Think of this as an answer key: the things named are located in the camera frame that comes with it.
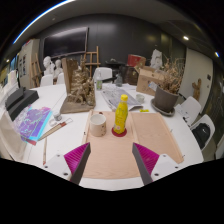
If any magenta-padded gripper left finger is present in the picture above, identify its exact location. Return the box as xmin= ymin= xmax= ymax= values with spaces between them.
xmin=43 ymin=142 xmax=92 ymax=186

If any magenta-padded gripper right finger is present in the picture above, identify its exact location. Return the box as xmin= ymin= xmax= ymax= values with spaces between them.
xmin=132 ymin=142 xmax=183 ymax=186

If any yellow drink bottle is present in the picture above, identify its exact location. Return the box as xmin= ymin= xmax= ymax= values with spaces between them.
xmin=113 ymin=94 xmax=129 ymax=135

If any thin wooden stick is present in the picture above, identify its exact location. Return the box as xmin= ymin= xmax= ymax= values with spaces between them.
xmin=42 ymin=137 xmax=48 ymax=166

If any light wooden board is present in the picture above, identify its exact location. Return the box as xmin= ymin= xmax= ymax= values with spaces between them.
xmin=81 ymin=109 xmax=143 ymax=180
xmin=128 ymin=111 xmax=185 ymax=164

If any wooden brush with red band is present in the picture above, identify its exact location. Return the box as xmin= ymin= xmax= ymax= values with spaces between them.
xmin=37 ymin=117 xmax=74 ymax=142

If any colourful purple print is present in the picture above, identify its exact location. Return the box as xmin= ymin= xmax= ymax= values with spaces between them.
xmin=13 ymin=105 xmax=54 ymax=146

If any small jar with white lid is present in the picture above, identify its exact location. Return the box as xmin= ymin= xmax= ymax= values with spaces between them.
xmin=53 ymin=111 xmax=63 ymax=122

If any black backpack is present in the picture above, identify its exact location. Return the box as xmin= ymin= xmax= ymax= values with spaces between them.
xmin=193 ymin=123 xmax=212 ymax=142

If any grey plant saucer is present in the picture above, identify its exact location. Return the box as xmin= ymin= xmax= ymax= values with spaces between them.
xmin=150 ymin=97 xmax=177 ymax=117

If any beige cloth bag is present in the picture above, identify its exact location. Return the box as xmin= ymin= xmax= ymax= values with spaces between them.
xmin=0 ymin=109 xmax=28 ymax=163

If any flat round red coaster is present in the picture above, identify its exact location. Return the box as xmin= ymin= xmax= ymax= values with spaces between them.
xmin=111 ymin=126 xmax=128 ymax=138

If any white mug with dots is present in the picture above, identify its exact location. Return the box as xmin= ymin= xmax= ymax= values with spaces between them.
xmin=89 ymin=112 xmax=108 ymax=138

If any white chair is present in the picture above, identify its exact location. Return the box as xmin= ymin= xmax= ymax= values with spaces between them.
xmin=189 ymin=113 xmax=216 ymax=151
xmin=174 ymin=96 xmax=203 ymax=128
xmin=55 ymin=72 xmax=66 ymax=85
xmin=39 ymin=73 xmax=54 ymax=88
xmin=92 ymin=66 xmax=114 ymax=84

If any dried plant in grey pot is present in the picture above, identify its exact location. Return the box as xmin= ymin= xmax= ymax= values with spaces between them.
xmin=153 ymin=56 xmax=186 ymax=114

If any black flat box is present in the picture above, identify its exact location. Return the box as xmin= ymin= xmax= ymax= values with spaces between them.
xmin=7 ymin=89 xmax=40 ymax=122
xmin=4 ymin=87 xmax=27 ymax=112

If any small glass jar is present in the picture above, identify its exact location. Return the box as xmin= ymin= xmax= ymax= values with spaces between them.
xmin=135 ymin=93 xmax=146 ymax=104

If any golden sculpture on wooden base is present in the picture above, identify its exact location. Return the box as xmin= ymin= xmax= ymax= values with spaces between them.
xmin=59 ymin=58 xmax=98 ymax=115

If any printed newspaper sheet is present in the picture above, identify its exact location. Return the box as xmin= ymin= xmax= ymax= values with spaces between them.
xmin=100 ymin=85 xmax=144 ymax=112

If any wooden figure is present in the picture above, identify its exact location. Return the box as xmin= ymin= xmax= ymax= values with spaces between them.
xmin=191 ymin=78 xmax=203 ymax=102

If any brown cardboard box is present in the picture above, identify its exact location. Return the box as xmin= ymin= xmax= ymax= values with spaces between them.
xmin=135 ymin=65 xmax=165 ymax=97

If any clear bottle with green label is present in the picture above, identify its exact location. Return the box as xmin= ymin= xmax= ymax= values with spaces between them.
xmin=95 ymin=69 xmax=104 ymax=92

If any white plaster bust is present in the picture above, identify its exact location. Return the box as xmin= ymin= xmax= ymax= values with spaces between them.
xmin=53 ymin=59 xmax=64 ymax=79
xmin=42 ymin=55 xmax=56 ymax=77

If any wooden easel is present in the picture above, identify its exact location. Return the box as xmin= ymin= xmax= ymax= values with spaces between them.
xmin=30 ymin=53 xmax=43 ymax=88
xmin=82 ymin=45 xmax=102 ymax=78

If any white cabinet with pictures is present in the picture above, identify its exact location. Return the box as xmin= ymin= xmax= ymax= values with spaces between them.
xmin=18 ymin=38 xmax=42 ymax=89

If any red box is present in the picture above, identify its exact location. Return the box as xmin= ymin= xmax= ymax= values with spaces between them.
xmin=127 ymin=54 xmax=147 ymax=68

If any dark wall screen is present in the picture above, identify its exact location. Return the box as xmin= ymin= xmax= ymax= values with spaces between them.
xmin=42 ymin=26 xmax=90 ymax=58

